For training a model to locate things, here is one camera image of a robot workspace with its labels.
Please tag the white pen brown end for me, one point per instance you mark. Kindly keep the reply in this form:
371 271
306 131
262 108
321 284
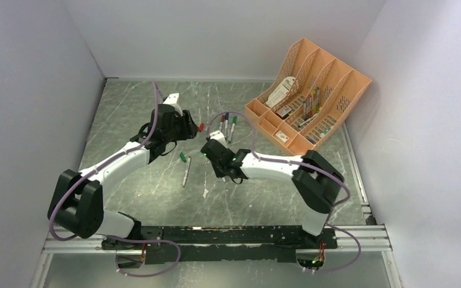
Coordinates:
221 124

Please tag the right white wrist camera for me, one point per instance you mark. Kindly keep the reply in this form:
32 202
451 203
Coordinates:
218 136

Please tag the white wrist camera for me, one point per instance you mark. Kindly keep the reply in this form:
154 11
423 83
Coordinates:
218 136
174 101

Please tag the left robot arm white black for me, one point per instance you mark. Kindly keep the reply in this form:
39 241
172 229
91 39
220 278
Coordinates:
77 209

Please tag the aluminium frame rail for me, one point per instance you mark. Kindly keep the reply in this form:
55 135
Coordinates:
363 258

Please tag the white pen green end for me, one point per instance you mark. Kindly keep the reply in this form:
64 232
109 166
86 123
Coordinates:
232 129

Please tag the pens bundle in organizer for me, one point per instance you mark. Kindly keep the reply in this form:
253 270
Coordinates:
310 107

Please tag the green pen cap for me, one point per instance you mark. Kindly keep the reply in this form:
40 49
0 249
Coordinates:
182 157

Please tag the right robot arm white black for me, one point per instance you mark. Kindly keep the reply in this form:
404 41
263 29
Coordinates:
316 180

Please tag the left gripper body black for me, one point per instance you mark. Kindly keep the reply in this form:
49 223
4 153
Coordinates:
180 131

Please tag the white pen blue cap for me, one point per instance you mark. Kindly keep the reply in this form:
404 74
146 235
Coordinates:
226 123

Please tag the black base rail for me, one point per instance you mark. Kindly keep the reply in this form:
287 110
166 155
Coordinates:
231 243

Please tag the orange plastic file organizer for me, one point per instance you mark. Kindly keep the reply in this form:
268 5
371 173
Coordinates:
341 88

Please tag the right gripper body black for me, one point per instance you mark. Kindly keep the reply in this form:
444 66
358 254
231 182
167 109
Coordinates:
218 171

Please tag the white pen red tip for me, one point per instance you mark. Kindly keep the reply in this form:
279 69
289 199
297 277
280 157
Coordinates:
187 169

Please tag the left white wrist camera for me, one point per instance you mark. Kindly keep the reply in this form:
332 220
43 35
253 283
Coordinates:
174 101

